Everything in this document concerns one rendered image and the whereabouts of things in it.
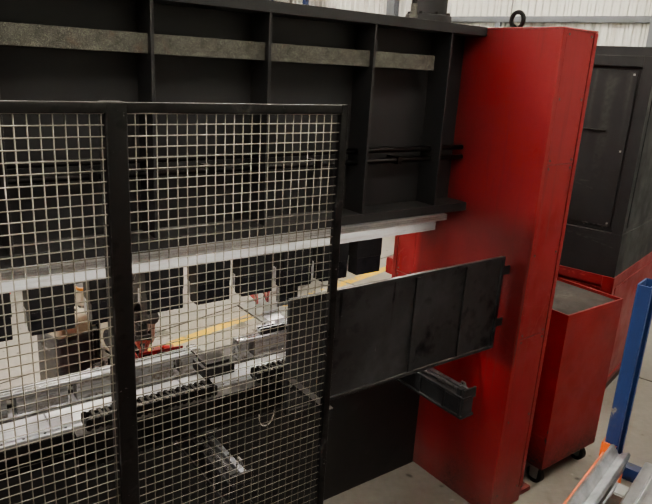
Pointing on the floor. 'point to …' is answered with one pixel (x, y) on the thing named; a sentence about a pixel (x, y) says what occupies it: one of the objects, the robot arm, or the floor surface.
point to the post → (121, 297)
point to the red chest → (572, 374)
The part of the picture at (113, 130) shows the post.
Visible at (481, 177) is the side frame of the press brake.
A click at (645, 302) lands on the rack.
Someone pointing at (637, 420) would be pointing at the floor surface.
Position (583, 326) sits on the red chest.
